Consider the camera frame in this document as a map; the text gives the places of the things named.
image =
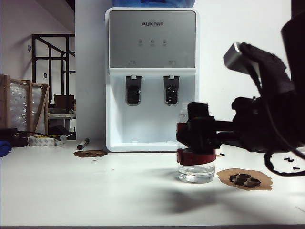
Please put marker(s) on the brown patch with dark lumps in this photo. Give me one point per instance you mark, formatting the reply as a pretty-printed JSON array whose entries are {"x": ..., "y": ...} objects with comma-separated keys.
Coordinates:
[{"x": 82, "y": 154}]

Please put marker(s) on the wooden crate with plastic wrap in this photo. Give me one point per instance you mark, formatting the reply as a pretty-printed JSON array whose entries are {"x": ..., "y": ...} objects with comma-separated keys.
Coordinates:
[{"x": 20, "y": 107}]

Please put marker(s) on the blue cloth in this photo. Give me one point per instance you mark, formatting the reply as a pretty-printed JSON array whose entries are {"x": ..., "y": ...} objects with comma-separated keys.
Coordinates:
[{"x": 4, "y": 149}]

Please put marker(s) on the white AUX water dispenser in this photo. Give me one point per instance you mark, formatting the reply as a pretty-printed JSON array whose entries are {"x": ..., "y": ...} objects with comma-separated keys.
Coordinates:
[{"x": 152, "y": 35}]

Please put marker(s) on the black marker pen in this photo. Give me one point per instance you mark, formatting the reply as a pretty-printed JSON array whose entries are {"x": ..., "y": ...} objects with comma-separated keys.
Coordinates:
[{"x": 83, "y": 144}]

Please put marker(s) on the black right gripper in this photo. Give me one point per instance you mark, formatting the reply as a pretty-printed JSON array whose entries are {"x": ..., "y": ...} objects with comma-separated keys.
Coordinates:
[{"x": 257, "y": 124}]

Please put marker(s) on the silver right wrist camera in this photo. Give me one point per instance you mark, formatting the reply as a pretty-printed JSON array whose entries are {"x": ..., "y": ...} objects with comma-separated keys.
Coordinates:
[{"x": 236, "y": 59}]

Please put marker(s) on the large brown patch, dark pieces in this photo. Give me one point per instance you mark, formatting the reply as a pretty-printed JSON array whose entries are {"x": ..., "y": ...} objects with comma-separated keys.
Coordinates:
[{"x": 263, "y": 183}]

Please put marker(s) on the black box device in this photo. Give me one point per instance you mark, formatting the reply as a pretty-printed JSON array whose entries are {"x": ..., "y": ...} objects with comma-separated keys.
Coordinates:
[{"x": 10, "y": 137}]

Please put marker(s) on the clear bottle with red belts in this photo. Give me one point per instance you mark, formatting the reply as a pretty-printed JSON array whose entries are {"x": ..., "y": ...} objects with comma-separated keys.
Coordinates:
[{"x": 196, "y": 174}]

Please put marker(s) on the black metal railing frame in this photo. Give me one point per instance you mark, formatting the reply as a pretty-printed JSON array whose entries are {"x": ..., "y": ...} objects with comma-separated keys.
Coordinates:
[{"x": 51, "y": 55}]

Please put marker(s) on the white tape roll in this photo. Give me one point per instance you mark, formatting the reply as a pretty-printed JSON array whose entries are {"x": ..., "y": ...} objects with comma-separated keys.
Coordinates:
[{"x": 44, "y": 142}]

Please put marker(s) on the blue water jug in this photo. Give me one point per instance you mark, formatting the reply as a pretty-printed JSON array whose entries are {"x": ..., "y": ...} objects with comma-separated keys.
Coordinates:
[{"x": 152, "y": 3}]

